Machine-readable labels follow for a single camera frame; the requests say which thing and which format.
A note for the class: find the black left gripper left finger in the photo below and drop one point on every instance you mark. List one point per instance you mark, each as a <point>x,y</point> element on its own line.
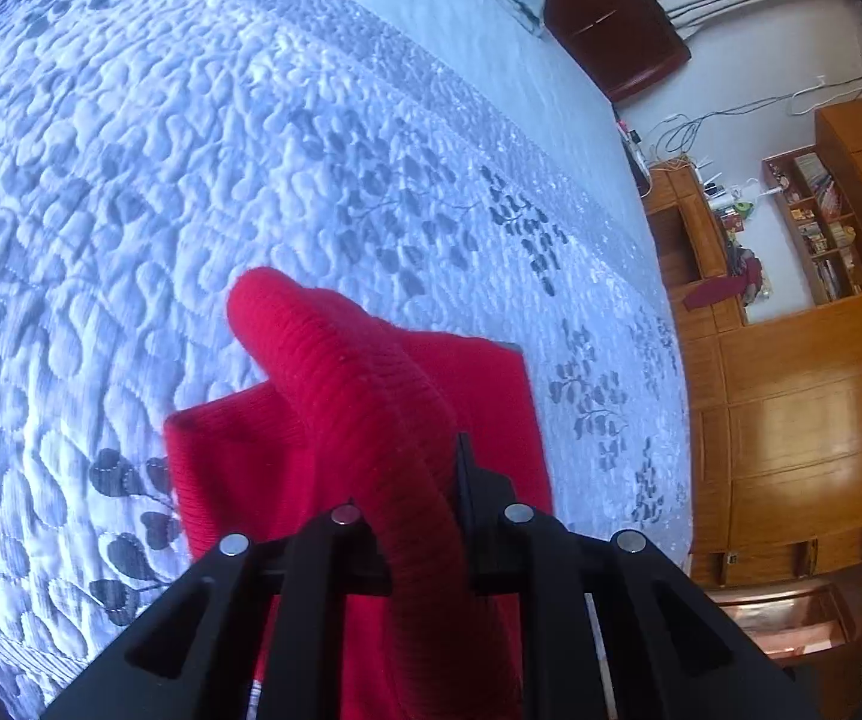
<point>250,630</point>

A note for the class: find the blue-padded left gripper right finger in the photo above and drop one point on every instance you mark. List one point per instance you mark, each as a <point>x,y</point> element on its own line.
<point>611,627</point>

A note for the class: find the red knit sweater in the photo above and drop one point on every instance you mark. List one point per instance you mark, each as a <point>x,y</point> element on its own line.
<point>354,410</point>

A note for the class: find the wooden cabinet unit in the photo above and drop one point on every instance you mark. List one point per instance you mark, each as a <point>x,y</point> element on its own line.
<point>776,423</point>

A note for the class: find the dark red hanging cloth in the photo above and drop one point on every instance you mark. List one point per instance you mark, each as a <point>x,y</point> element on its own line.
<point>744,286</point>

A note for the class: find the dark bedside table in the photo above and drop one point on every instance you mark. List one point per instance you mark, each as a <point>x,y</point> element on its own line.
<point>635,158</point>

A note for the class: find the grey quilted floral bedspread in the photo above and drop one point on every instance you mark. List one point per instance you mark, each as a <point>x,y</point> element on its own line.
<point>431,160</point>

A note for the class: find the dark wooden headboard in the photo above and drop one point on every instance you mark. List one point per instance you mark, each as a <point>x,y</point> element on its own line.
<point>625,46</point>

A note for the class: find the wooden wall shelf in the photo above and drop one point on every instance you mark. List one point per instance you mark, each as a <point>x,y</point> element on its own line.
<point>822,222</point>

